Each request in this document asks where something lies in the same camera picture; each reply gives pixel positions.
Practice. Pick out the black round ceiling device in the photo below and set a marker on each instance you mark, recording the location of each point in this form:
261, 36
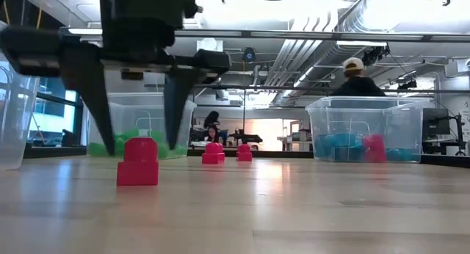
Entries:
249, 55

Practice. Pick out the thin black horizontal bar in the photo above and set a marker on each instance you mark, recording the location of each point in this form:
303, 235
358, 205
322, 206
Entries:
279, 87

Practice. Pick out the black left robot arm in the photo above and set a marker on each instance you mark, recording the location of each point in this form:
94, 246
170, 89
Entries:
147, 4

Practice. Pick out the black track light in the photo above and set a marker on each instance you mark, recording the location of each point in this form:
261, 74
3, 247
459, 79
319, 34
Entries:
407, 84
372, 56

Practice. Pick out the short green building block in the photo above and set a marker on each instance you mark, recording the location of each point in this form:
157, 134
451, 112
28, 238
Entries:
160, 138
131, 133

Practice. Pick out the large window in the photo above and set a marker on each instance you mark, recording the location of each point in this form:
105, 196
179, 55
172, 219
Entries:
55, 118

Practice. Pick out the long green building block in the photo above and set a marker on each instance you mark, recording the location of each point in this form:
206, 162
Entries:
119, 145
94, 151
162, 151

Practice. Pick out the black computer monitor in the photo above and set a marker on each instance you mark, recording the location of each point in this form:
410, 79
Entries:
438, 123

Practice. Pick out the white light strip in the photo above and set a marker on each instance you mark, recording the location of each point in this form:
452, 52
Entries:
361, 43
84, 31

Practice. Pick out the white round ceiling lamp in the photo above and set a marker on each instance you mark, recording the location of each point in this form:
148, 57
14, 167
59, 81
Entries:
209, 44

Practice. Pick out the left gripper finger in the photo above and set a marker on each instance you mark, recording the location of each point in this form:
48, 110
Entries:
176, 100
90, 85

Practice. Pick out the person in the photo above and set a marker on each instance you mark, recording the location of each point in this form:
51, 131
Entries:
213, 133
358, 87
212, 118

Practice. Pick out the clear plastic storage bin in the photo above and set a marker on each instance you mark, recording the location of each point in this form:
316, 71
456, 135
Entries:
404, 114
143, 111
14, 118

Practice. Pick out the black overhead frame beam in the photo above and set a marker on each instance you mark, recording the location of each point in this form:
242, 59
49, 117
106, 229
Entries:
330, 35

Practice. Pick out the silver ceiling ducts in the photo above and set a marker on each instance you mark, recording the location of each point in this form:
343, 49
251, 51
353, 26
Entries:
293, 59

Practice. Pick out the black background robot equipment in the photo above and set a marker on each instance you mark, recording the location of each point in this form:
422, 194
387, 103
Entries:
249, 138

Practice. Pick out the short red building block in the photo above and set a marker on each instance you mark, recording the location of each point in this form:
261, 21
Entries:
244, 156
137, 169
213, 158
374, 149

